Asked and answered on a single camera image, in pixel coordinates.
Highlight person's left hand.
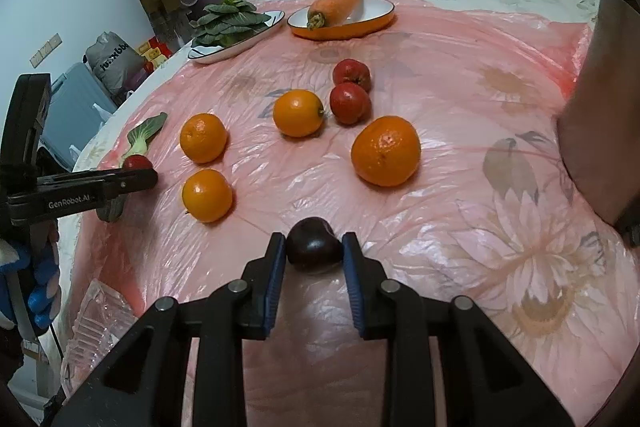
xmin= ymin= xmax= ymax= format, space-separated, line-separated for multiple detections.
xmin=27 ymin=229 xmax=63 ymax=329

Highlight red and yellow boxes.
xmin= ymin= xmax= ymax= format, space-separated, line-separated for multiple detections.
xmin=137 ymin=36 xmax=173 ymax=70

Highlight red apple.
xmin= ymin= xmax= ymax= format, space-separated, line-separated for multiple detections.
xmin=332 ymin=58 xmax=373 ymax=94
xmin=329 ymin=82 xmax=372 ymax=126

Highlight steel electric kettle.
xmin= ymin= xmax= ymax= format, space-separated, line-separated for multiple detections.
xmin=556 ymin=0 xmax=640 ymax=250

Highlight pink plastic sheet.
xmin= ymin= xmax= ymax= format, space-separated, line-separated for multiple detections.
xmin=75 ymin=0 xmax=621 ymax=427

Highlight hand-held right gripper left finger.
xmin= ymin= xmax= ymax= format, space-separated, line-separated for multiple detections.
xmin=52 ymin=232 xmax=288 ymax=427

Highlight white blue-rimmed plate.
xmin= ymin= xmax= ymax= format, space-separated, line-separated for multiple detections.
xmin=187 ymin=9 xmax=286 ymax=65

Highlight carrot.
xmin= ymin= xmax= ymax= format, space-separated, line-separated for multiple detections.
xmin=306 ymin=0 xmax=363 ymax=31

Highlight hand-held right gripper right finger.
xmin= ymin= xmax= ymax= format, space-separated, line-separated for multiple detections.
xmin=342 ymin=232 xmax=576 ymax=427

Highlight grey bag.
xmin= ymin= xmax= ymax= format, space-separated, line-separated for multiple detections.
xmin=85 ymin=32 xmax=146 ymax=95

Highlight bok choy leaf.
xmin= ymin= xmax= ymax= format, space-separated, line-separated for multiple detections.
xmin=120 ymin=112 xmax=168 ymax=158

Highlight grey-blue suitcase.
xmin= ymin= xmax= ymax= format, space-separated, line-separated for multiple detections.
xmin=40 ymin=62 xmax=118 ymax=172

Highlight clear plastic container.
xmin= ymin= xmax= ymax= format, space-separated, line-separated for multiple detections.
xmin=60 ymin=279 xmax=141 ymax=403

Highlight small red fruit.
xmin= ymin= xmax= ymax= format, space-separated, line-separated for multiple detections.
xmin=121 ymin=153 xmax=154 ymax=172

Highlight large orange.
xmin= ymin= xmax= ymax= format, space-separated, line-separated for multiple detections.
xmin=350 ymin=115 xmax=422 ymax=188

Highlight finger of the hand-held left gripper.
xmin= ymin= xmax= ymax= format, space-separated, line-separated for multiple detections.
xmin=36 ymin=168 xmax=159 ymax=196

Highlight wall sockets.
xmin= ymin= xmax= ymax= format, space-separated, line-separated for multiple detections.
xmin=29 ymin=33 xmax=62 ymax=68

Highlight green leaf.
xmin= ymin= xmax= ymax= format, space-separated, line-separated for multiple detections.
xmin=95 ymin=194 xmax=128 ymax=224

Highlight pile of bok choy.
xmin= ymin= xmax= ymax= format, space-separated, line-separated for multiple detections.
xmin=190 ymin=0 xmax=273 ymax=48

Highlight orange oval dish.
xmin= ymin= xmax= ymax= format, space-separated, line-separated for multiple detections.
xmin=286 ymin=0 xmax=396 ymax=41

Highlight dark purple plum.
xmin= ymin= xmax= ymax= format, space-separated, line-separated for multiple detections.
xmin=285 ymin=217 xmax=346 ymax=273

